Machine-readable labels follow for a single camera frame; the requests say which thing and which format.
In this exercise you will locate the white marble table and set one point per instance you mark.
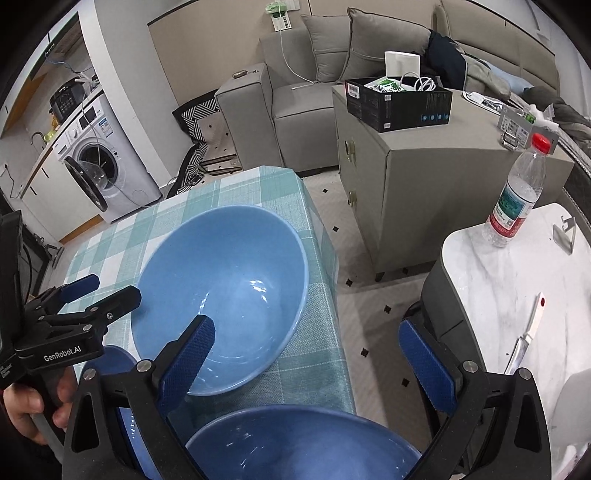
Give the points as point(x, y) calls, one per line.
point(498, 286)

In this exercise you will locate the clear plastic water bottle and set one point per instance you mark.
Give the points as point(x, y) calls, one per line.
point(512, 203)

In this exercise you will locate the metal phone stand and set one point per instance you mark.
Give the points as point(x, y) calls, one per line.
point(564, 237)

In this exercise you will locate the blue ceramic bowl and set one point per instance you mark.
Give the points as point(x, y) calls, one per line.
point(300, 443)
point(231, 277)
point(115, 356)

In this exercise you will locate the grey labelled box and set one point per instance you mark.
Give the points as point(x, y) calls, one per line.
point(517, 124)

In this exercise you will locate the dark navy garment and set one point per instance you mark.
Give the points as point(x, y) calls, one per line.
point(445, 60)

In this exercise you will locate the green plastic bag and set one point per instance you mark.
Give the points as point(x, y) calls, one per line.
point(276, 6)

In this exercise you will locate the white washing machine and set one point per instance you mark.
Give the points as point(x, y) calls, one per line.
point(134, 180)

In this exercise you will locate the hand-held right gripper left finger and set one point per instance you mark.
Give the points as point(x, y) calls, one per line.
point(189, 360)

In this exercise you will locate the grey side cabinet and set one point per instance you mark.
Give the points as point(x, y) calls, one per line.
point(438, 184)

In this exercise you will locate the grey sofa cushion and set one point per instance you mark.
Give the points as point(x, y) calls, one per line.
point(328, 46)
point(383, 46)

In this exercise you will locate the teal white checked tablecloth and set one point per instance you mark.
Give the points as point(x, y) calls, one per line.
point(277, 194)

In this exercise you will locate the grey fabric sofa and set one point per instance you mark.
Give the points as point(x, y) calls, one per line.
point(295, 120)

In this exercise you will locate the white power strip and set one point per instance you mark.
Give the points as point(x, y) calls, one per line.
point(282, 21)

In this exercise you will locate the black electric pressure cooker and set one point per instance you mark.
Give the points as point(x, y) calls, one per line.
point(67, 99)

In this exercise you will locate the grey garment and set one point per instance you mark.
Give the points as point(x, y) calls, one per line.
point(485, 78)

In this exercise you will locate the curved kitchen faucet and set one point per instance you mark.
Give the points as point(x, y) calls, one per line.
point(38, 138)

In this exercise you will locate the white counter cabinet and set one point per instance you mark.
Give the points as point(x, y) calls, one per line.
point(46, 198)

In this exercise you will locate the white box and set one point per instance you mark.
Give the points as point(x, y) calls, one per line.
point(401, 64)

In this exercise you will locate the person's left hand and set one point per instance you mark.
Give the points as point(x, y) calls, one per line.
point(23, 408)

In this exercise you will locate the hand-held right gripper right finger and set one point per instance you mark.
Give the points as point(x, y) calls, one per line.
point(429, 364)

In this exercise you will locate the black cardboard box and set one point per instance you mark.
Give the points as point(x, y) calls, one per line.
point(406, 110)

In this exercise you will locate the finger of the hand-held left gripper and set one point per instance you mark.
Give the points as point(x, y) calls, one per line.
point(81, 286)
point(120, 300)

